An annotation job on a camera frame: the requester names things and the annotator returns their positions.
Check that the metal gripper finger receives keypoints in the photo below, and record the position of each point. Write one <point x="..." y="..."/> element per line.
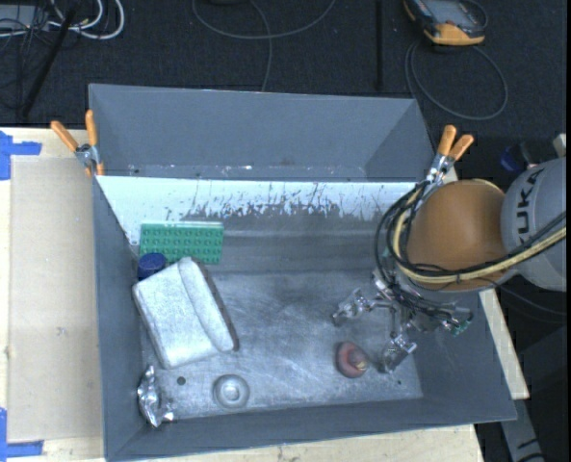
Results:
<point x="357" y="303"/>
<point x="398" y="349"/>

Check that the red-brown round toy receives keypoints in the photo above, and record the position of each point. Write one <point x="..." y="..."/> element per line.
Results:
<point x="350" y="359"/>

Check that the grey metal bin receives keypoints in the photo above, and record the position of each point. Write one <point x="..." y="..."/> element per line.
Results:
<point x="290" y="315"/>

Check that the clear round glass lid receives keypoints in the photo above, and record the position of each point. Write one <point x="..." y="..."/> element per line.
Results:
<point x="230" y="391"/>

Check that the white folded cloth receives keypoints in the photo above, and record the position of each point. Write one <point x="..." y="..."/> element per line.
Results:
<point x="181" y="313"/>

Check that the green studded flat block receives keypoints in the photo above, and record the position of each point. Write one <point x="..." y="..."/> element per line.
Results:
<point x="181" y="241"/>

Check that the dark blue cylinder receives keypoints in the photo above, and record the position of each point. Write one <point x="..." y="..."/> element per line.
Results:
<point x="150" y="264"/>

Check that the crumpled silver foil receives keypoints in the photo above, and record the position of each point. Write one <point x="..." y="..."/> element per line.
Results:
<point x="152" y="397"/>

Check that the brown cardboard board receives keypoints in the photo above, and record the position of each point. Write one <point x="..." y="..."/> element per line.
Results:
<point x="49" y="306"/>

